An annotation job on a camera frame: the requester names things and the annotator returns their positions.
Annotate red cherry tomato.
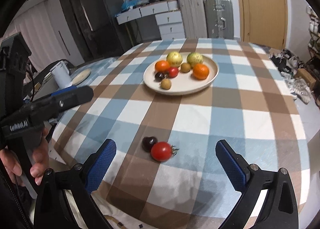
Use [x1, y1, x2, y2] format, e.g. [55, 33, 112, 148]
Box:
[167, 67, 179, 78]

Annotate dark plum on plate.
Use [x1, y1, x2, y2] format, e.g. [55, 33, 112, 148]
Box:
[155, 72, 166, 82]

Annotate dark plum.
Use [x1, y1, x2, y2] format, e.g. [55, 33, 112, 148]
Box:
[142, 137, 158, 152]
[155, 72, 166, 82]

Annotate checkered tablecloth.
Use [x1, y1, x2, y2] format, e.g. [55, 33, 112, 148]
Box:
[53, 39, 310, 228]

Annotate orange tangerine on plate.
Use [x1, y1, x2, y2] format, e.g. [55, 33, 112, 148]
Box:
[155, 60, 170, 73]

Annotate silver suitcase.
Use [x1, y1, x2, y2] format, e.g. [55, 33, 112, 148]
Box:
[204, 0, 234, 39]

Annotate person's left hand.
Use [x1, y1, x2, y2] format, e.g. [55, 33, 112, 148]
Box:
[1, 128, 49, 186]

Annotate red tomato with stem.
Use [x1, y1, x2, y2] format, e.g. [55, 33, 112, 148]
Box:
[150, 141, 179, 162]

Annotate brown longan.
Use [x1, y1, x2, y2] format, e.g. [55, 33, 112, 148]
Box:
[160, 79, 171, 90]
[180, 62, 191, 73]

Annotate yellow-green guava right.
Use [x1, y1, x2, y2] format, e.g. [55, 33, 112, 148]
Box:
[187, 52, 203, 68]

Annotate white cup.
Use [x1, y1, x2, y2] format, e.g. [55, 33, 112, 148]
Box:
[50, 61, 72, 89]

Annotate white sneakers on floor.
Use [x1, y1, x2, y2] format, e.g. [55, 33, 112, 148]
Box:
[269, 50, 312, 105]

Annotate beige suitcase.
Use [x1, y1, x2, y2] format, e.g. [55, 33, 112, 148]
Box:
[178, 0, 208, 39]

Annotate small cream plate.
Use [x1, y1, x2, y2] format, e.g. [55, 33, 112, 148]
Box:
[72, 68, 91, 86]

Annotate yellow-green guava left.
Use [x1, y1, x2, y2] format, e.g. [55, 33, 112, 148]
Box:
[166, 52, 183, 67]

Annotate yellow-green guava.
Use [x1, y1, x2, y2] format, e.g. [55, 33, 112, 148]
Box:
[166, 52, 183, 67]
[187, 52, 203, 68]

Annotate white drawer desk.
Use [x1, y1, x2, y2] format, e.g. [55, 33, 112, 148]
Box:
[116, 0, 185, 40]

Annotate shoe rack with shoes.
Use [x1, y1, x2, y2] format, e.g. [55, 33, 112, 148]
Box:
[306, 5, 319, 76]

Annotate cardboard box on floor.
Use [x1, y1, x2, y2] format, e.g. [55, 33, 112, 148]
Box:
[296, 68, 316, 89]

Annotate orange tangerine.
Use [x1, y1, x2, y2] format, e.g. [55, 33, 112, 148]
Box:
[193, 63, 209, 80]
[155, 60, 170, 73]

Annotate black refrigerator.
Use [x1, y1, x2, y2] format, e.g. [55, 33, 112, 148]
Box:
[60, 0, 131, 61]

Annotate wooden door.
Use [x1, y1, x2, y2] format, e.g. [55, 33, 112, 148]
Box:
[239, 0, 287, 50]

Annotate large cream plate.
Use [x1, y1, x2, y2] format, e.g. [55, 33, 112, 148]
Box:
[143, 55, 219, 96]

